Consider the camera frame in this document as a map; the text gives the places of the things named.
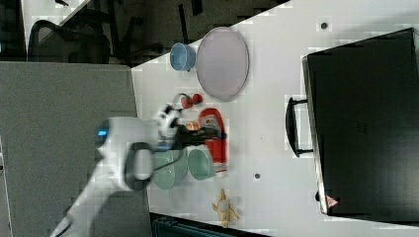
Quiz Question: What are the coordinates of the black office chair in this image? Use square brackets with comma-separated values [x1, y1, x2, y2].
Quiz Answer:
[28, 20, 111, 64]

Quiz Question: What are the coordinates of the green plastic strainer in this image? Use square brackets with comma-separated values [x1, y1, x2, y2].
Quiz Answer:
[153, 150, 188, 191]

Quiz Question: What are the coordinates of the green metal mug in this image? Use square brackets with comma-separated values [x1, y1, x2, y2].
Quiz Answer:
[188, 146, 215, 181]

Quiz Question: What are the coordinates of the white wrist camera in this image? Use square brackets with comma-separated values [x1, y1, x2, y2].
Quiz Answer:
[154, 104, 181, 137]

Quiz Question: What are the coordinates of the large lilac plate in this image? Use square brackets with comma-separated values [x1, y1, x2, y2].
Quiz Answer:
[196, 27, 249, 102]

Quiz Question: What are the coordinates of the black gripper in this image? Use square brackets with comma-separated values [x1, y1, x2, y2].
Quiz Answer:
[173, 125, 227, 150]

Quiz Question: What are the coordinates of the orange slice toy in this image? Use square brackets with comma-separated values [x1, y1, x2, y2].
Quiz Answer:
[186, 121, 200, 131]

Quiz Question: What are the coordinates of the red ketchup bottle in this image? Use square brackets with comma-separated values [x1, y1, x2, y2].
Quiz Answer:
[199, 108, 227, 175]

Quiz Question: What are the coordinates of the peeled banana toy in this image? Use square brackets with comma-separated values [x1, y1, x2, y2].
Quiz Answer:
[211, 189, 239, 228]

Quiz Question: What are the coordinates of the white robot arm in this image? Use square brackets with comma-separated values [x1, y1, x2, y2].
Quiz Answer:
[49, 116, 226, 237]

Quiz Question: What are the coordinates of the red strawberry toy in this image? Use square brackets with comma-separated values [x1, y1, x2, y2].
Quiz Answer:
[193, 94, 204, 105]

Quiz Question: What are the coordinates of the pink strawberry toy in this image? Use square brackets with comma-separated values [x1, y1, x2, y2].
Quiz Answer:
[181, 96, 194, 110]

